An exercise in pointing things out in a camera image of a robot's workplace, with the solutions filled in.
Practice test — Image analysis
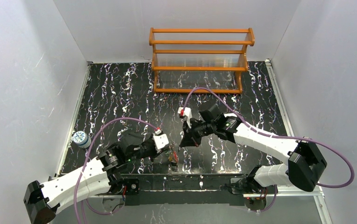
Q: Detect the metal keyring with red handle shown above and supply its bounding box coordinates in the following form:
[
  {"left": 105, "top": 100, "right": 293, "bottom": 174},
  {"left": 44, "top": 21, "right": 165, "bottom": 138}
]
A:
[{"left": 168, "top": 146, "right": 179, "bottom": 167}]

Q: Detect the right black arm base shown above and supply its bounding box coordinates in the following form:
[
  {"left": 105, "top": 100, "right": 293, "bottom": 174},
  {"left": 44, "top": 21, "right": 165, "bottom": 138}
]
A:
[{"left": 220, "top": 177, "right": 278, "bottom": 213}]

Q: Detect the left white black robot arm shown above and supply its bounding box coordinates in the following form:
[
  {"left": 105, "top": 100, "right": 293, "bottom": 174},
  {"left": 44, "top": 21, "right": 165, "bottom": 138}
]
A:
[{"left": 23, "top": 131, "right": 170, "bottom": 224}]

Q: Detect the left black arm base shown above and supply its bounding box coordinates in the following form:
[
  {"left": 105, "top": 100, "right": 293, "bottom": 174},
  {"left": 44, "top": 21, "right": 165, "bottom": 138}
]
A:
[{"left": 109, "top": 178, "right": 140, "bottom": 196}]

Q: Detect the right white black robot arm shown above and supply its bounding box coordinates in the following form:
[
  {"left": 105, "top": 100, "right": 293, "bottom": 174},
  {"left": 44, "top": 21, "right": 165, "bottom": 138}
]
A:
[{"left": 178, "top": 107, "right": 327, "bottom": 193}]

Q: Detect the small blue white jar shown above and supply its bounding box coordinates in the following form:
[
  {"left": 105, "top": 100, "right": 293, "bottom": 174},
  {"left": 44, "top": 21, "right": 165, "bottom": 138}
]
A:
[{"left": 72, "top": 131, "right": 92, "bottom": 149}]

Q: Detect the orange wooden shelf rack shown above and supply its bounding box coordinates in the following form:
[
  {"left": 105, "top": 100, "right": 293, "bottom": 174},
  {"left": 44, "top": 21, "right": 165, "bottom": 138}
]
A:
[{"left": 149, "top": 28, "right": 255, "bottom": 94}]

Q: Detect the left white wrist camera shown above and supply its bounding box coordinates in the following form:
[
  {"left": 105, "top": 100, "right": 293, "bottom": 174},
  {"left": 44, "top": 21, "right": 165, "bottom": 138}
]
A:
[{"left": 152, "top": 129, "right": 169, "bottom": 153}]

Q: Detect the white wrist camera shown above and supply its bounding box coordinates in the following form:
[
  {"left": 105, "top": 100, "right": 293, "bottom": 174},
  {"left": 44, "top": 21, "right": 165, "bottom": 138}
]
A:
[
  {"left": 152, "top": 129, "right": 169, "bottom": 153},
  {"left": 178, "top": 107, "right": 192, "bottom": 128}
]

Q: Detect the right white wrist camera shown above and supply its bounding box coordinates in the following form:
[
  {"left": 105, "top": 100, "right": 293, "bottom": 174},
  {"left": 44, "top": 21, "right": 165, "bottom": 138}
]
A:
[{"left": 178, "top": 107, "right": 192, "bottom": 128}]

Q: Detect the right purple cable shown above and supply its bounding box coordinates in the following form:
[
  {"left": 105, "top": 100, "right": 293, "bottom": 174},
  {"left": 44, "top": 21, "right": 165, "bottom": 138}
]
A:
[{"left": 181, "top": 87, "right": 355, "bottom": 213}]

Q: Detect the aluminium front rail frame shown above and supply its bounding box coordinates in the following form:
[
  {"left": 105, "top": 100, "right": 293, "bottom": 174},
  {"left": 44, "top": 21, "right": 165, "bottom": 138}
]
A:
[{"left": 44, "top": 175, "right": 333, "bottom": 224}]

